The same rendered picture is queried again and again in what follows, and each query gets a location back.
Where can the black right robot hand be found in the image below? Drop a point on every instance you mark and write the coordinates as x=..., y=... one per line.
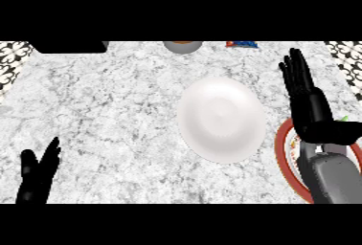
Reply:
x=309, y=105

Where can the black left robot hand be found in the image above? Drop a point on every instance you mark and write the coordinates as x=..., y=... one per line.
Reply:
x=35, y=178

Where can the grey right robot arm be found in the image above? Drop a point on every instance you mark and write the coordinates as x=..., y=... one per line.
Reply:
x=332, y=177

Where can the green eggplant stem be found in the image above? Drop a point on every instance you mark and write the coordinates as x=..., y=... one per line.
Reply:
x=344, y=118

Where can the red-rimmed plate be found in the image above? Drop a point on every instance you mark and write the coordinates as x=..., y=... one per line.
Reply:
x=284, y=153

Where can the white plate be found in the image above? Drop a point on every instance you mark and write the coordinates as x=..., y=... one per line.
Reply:
x=222, y=119

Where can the blue and red packet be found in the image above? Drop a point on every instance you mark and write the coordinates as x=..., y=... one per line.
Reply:
x=241, y=44

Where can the grey cup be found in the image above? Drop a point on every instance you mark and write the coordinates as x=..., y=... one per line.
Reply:
x=182, y=47

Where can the black appliance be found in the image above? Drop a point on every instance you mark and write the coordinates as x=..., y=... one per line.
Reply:
x=68, y=46

